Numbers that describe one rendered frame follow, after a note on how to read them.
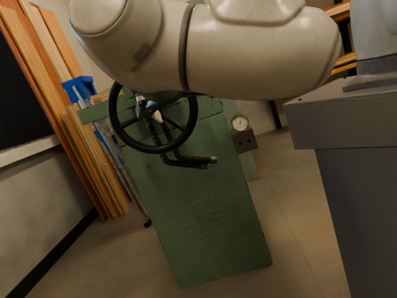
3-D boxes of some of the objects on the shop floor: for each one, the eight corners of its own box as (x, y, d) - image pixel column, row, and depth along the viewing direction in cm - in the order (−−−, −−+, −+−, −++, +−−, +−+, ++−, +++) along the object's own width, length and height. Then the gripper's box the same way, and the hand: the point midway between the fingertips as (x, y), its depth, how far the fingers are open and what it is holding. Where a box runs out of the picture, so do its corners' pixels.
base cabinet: (178, 290, 119) (117, 148, 103) (186, 224, 175) (148, 126, 160) (273, 264, 114) (224, 112, 99) (251, 205, 170) (217, 102, 155)
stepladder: (140, 231, 192) (55, 83, 168) (148, 215, 216) (75, 83, 193) (160, 223, 189) (76, 72, 166) (165, 208, 214) (93, 74, 190)
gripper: (222, 33, 44) (226, 78, 65) (91, 83, 47) (136, 111, 68) (236, 73, 43) (236, 106, 64) (101, 121, 46) (143, 138, 67)
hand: (184, 107), depth 65 cm, fingers open, 13 cm apart
